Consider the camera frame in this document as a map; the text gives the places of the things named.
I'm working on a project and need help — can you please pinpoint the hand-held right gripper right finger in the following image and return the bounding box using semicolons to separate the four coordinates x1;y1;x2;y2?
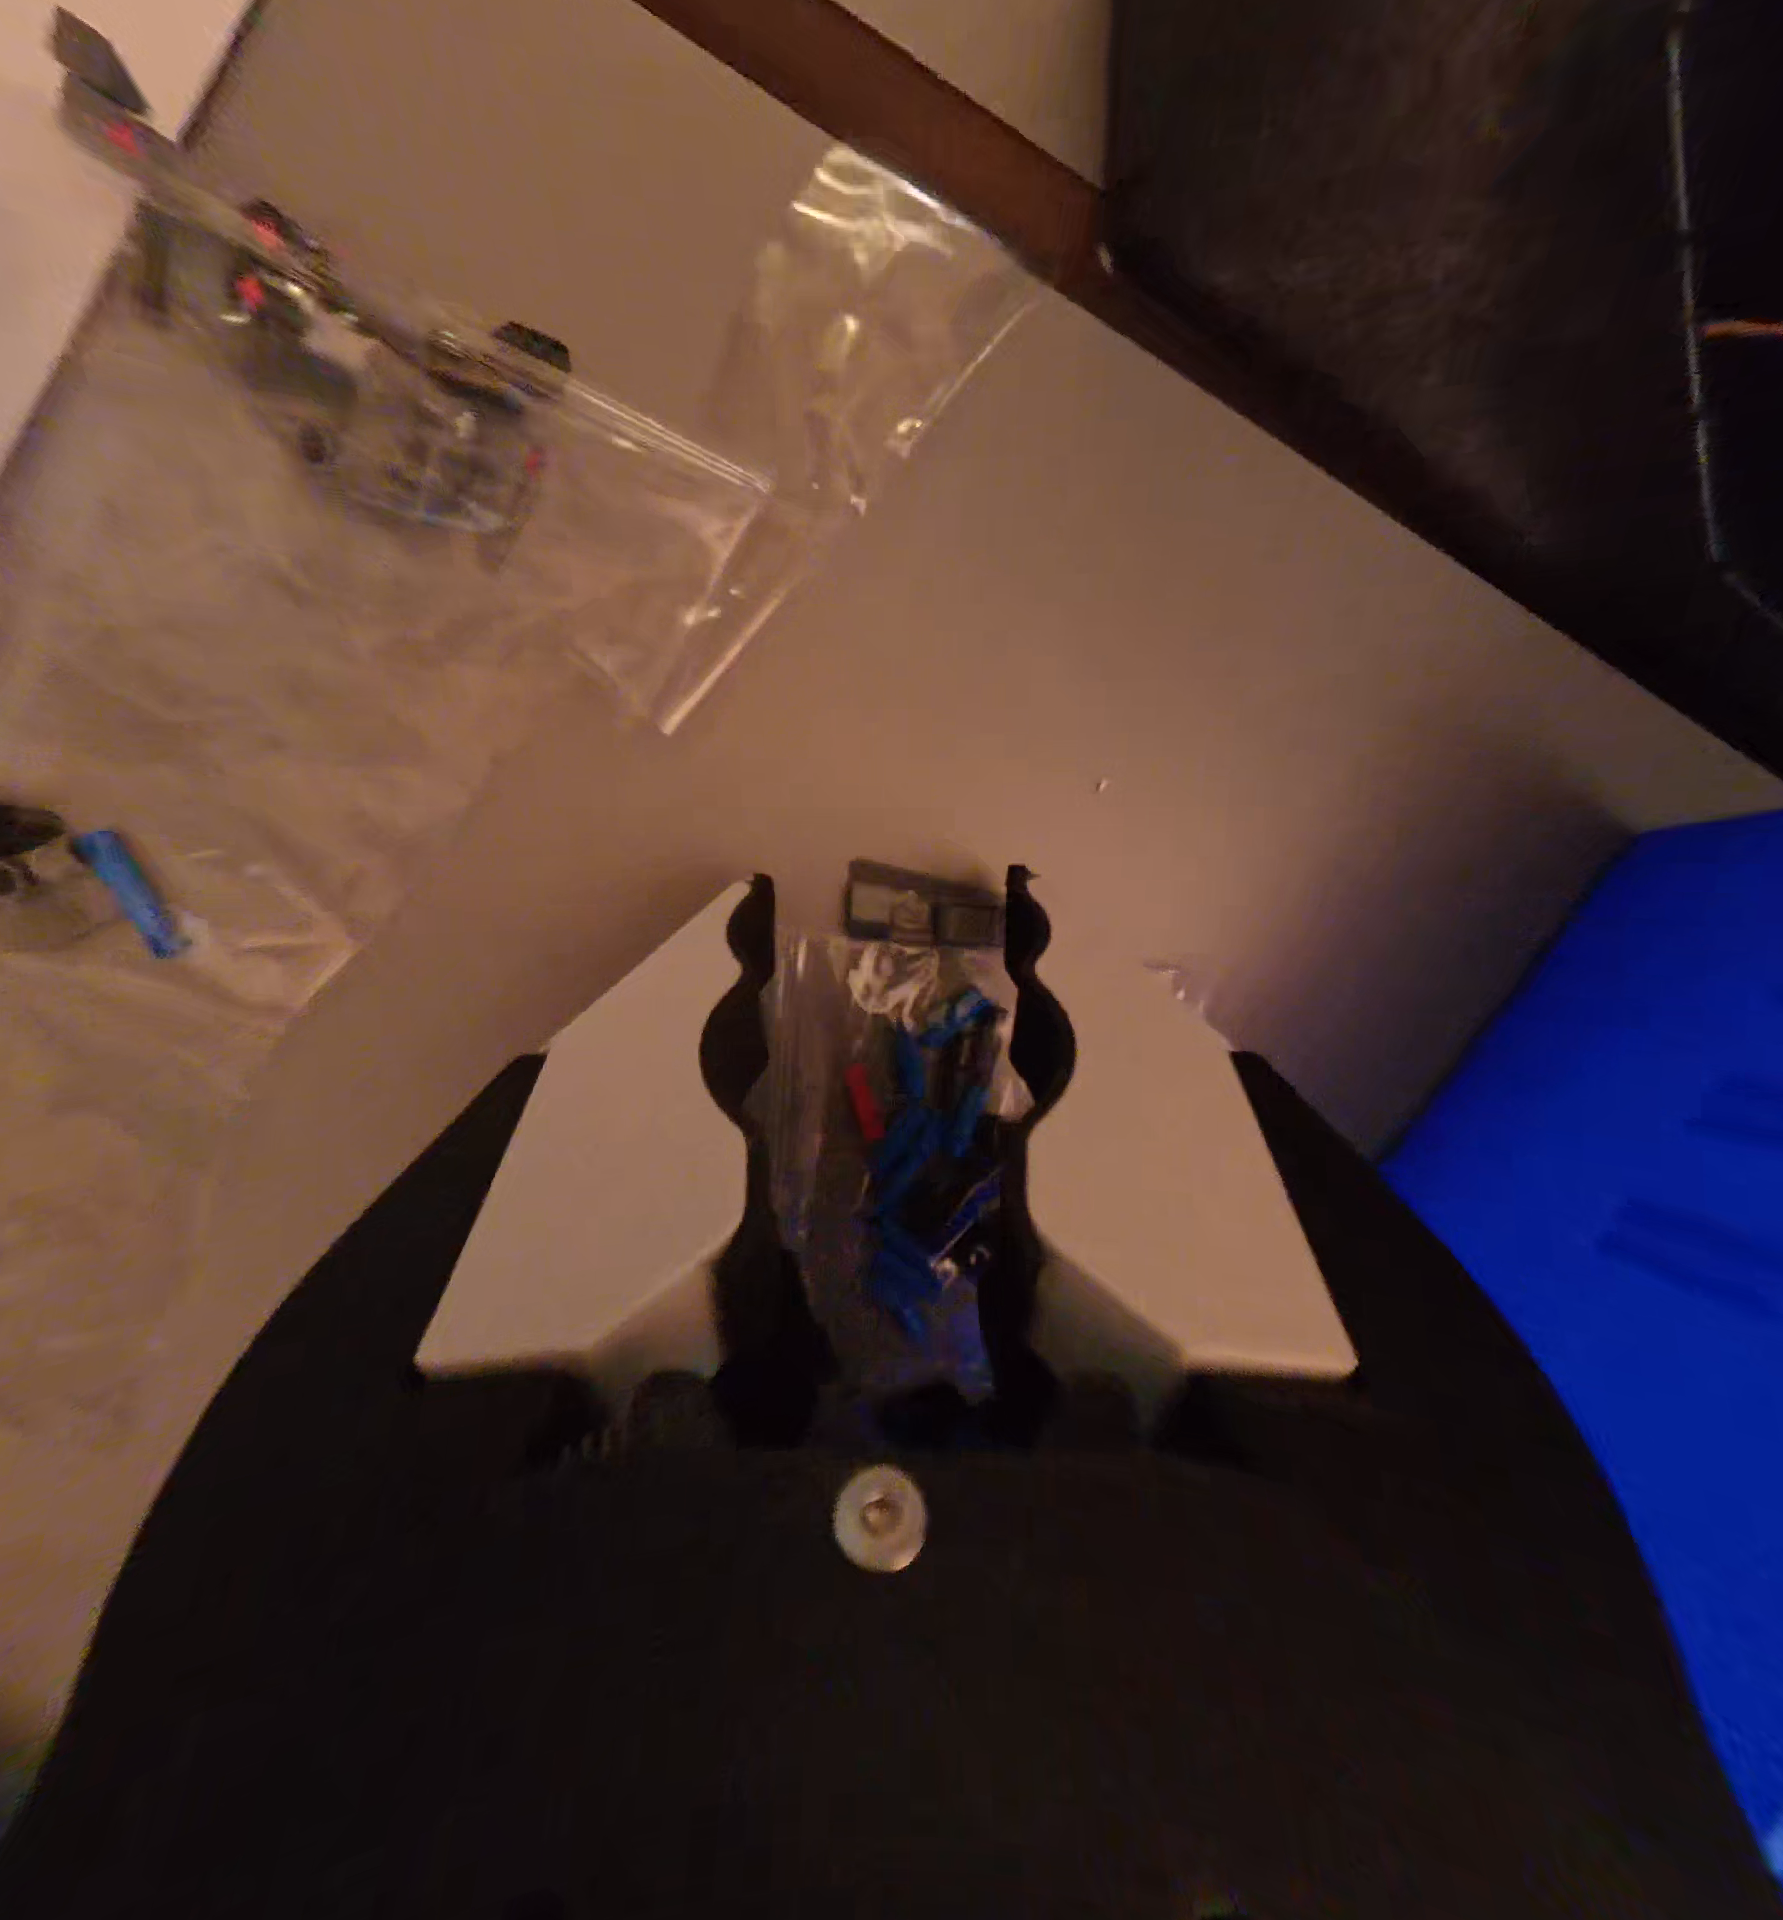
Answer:
1005;864;1360;1438

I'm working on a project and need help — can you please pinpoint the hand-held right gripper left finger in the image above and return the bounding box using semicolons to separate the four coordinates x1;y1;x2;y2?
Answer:
412;878;836;1438

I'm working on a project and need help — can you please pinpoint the dark grey lego piece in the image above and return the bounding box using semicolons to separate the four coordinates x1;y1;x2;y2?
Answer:
848;857;943;942

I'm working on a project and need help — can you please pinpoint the large white-label lego parts bag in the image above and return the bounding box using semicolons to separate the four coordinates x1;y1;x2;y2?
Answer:
0;719;412;1514

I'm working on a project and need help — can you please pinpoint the blue lego axle pin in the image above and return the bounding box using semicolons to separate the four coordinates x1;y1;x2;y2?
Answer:
74;830;202;958

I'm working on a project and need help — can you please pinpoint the small bag of blue parts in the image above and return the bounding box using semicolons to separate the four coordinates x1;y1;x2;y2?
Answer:
774;929;1042;1404

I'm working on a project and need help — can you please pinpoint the blue plastic bin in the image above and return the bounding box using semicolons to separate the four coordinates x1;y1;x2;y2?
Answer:
1378;805;1783;1878

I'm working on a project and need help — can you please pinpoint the clear bag of pale parts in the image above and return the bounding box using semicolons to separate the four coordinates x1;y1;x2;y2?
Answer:
0;142;1050;736

